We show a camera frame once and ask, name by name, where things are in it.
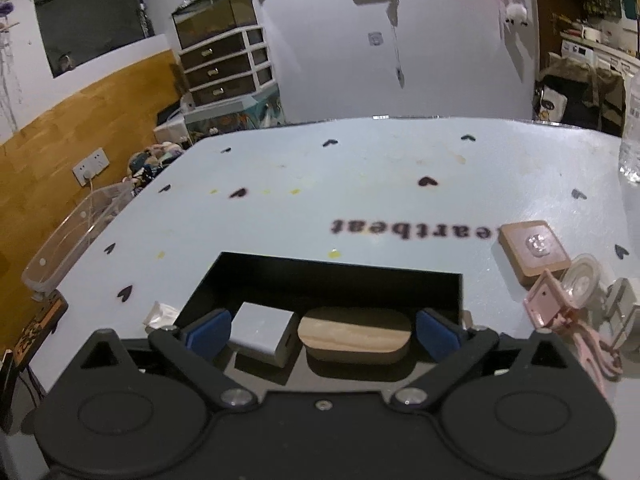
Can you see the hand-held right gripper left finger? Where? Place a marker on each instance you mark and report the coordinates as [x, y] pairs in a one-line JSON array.
[[207, 334]]

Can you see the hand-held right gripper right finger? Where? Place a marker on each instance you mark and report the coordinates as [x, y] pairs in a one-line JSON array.
[[439, 336]]

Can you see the white rectangular box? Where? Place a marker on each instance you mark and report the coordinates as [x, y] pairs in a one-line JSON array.
[[260, 330]]

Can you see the oval wooden block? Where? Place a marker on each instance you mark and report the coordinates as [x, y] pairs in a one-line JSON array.
[[355, 332]]

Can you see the black tray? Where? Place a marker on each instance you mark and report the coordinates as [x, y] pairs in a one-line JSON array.
[[350, 285]]

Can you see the crumpled white tissue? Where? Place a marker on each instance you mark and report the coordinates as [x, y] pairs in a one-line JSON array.
[[161, 316]]

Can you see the pink clip holder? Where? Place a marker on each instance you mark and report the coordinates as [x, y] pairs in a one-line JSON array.
[[545, 300]]

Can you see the clear round container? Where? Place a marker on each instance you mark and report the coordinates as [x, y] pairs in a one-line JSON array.
[[582, 280]]

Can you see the patterned wooden box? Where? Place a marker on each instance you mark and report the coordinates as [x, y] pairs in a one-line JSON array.
[[40, 325]]

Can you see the clear plastic bin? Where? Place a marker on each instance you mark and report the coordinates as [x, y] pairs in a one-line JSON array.
[[75, 230]]

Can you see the pile of soft toys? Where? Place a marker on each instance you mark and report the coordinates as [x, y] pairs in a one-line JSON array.
[[150, 162]]

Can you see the white storage box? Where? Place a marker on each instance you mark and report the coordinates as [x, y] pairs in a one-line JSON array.
[[170, 127]]

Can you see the teal fish tank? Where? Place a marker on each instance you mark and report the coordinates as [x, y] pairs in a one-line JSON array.
[[235, 117]]

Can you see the white drawer unit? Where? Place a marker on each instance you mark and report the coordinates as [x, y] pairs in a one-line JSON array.
[[225, 67]]

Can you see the clear water bottle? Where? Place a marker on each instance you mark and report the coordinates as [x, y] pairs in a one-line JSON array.
[[631, 130]]

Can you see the beige tote bag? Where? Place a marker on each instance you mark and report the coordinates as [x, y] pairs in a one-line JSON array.
[[580, 90]]

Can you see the glass tank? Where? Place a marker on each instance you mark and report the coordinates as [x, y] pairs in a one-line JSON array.
[[215, 15]]

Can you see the white washing machine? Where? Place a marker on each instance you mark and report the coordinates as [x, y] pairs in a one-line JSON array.
[[595, 52]]

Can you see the white plush toy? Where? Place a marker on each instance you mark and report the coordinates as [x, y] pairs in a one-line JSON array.
[[516, 15]]

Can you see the white wall socket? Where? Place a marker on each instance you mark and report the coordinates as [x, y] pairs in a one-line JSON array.
[[91, 165]]

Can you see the small wall outlet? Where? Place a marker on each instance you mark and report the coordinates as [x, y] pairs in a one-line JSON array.
[[375, 39]]

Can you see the dark wall screen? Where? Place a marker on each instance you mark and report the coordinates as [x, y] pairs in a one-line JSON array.
[[90, 15]]

